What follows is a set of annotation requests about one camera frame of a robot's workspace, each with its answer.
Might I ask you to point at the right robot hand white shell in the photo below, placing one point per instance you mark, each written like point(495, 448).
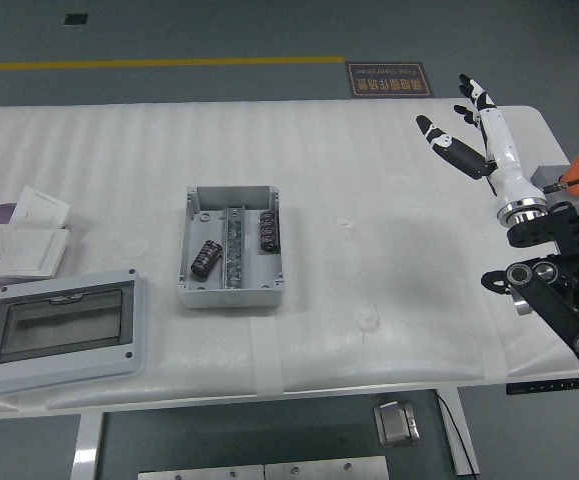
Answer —
point(504, 155)

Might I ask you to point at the dark cylindrical battery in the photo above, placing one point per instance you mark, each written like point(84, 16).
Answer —
point(268, 230)
point(205, 257)

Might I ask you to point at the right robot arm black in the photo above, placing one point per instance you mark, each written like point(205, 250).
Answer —
point(571, 230)

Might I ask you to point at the grey open junction box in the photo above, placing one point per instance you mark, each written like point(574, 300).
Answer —
point(204, 225)

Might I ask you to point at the grey box with transparent cover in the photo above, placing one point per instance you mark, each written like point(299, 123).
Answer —
point(64, 325)

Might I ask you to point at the grey block base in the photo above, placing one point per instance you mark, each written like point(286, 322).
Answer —
point(544, 176)

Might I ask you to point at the black floor sign orange text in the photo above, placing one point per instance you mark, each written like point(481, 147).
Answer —
point(389, 80)

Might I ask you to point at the white foam mat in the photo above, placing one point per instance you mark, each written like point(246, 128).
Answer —
point(269, 150)

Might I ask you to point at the black table control panel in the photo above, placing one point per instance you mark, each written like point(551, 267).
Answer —
point(544, 387)

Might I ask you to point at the white table leg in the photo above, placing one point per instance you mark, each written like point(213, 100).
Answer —
point(466, 440)
point(86, 445)

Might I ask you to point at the silver metal hinge block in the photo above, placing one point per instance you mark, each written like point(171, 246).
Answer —
point(396, 422)

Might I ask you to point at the metal plate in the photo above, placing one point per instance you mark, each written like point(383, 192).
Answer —
point(201, 473)
point(326, 470)

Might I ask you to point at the black floor socket cover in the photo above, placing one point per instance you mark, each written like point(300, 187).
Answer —
point(75, 19)

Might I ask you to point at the metal mounting rail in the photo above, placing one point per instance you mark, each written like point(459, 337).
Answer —
point(233, 250)

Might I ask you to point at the white wall switch panel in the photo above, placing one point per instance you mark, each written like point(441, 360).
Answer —
point(36, 252)
point(39, 205)

